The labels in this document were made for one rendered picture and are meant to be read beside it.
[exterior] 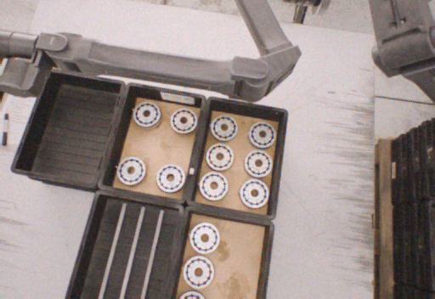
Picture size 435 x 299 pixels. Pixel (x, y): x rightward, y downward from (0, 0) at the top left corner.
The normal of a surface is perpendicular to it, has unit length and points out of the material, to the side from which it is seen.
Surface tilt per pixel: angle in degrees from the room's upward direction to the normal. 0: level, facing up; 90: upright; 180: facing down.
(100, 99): 0
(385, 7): 55
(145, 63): 3
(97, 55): 11
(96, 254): 0
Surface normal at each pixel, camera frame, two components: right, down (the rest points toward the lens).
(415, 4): -0.75, 0.10
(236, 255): 0.03, -0.30
